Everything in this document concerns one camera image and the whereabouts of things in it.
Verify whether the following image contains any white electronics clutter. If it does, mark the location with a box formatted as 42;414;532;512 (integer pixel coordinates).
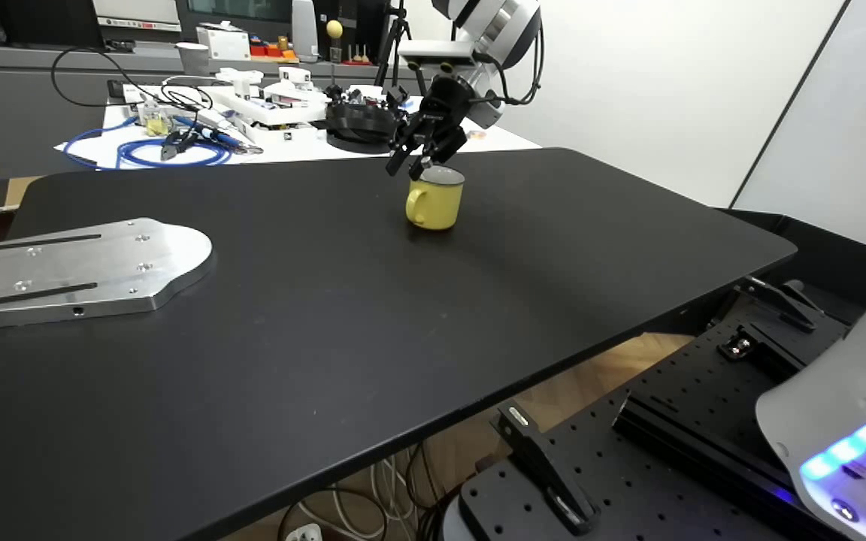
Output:
122;65;328;138

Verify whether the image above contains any silver metal plate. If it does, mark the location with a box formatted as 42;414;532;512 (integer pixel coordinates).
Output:
0;216;213;328

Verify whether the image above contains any blue cable coil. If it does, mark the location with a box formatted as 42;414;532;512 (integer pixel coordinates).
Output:
56;112;246;173

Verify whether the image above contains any black cable bundle on floor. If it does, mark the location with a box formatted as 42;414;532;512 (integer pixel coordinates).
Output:
278;439;456;541

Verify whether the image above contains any white side table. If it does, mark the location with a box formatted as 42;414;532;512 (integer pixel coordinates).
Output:
56;76;530;170

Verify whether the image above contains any black headphones case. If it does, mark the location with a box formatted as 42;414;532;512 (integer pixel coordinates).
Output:
326;101;399;153

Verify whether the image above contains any black perforated breadboard base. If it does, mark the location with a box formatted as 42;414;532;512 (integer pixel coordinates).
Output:
439;278;856;541

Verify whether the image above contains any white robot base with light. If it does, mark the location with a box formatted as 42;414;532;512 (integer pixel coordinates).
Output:
755;313;866;541

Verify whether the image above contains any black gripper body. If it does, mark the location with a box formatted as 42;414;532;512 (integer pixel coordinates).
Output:
406;76;499;150

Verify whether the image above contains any yellow mug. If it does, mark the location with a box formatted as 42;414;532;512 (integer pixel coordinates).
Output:
406;164;465;230

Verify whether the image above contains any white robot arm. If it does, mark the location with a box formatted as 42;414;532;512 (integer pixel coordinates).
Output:
384;0;546;178

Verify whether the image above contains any black tripod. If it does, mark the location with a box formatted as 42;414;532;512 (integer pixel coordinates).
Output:
374;0;415;89

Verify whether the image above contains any black clamp right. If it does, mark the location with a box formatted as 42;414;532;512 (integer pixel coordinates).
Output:
499;401;596;536

